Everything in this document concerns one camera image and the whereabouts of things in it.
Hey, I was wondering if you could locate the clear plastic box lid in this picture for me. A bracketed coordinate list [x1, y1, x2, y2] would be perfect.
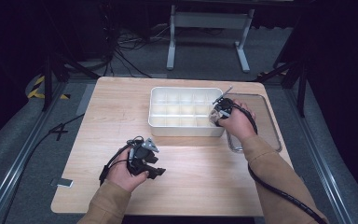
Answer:
[223, 92, 283, 154]

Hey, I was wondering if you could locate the white compartment storage box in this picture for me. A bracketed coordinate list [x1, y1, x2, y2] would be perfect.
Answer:
[147, 86, 230, 138]

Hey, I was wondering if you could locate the person's left hand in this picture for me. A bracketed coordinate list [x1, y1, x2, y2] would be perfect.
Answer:
[104, 148, 151, 194]

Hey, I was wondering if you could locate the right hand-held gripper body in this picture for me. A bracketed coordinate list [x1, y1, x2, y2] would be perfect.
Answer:
[212, 85, 236, 123]

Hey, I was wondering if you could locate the black floor cable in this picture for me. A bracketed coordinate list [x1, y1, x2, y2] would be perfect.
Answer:
[0, 113, 86, 224]

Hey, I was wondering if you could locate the grey tape piece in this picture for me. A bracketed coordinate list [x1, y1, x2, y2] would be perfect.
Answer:
[49, 177, 75, 189]

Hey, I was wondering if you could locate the grey metal desk frame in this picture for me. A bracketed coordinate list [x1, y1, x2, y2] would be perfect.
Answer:
[166, 4, 255, 75]

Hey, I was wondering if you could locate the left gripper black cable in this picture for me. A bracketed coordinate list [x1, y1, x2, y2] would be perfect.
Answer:
[98, 135, 145, 188]

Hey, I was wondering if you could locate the metal floor rail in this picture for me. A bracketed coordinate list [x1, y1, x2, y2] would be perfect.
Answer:
[284, 89, 355, 224]
[0, 81, 69, 224]

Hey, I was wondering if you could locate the yellow black floor tape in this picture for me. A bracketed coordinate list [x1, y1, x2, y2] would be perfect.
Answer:
[27, 75, 71, 101]

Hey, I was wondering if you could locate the bundle of floor cables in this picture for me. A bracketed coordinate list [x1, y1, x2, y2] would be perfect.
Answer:
[103, 23, 171, 79]

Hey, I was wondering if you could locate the person's right hand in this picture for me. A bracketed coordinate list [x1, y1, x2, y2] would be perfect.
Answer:
[217, 99, 258, 144]

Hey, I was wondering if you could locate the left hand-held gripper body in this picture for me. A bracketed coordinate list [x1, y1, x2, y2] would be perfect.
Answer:
[126, 137, 160, 175]

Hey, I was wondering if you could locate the black metal stand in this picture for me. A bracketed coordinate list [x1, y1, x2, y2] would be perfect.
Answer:
[255, 59, 310, 119]
[41, 52, 101, 113]

